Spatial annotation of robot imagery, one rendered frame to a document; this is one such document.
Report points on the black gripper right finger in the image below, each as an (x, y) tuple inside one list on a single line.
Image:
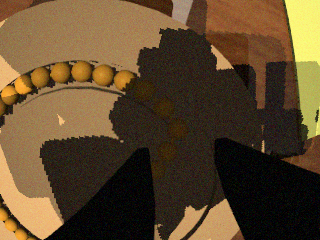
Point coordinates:
[(270, 198)]

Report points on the tan round board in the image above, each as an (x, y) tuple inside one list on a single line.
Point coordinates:
[(60, 144)]

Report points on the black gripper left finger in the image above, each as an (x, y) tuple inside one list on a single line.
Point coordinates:
[(124, 209)]

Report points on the pale yellow rectangular card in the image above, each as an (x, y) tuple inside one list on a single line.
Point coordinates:
[(303, 20)]

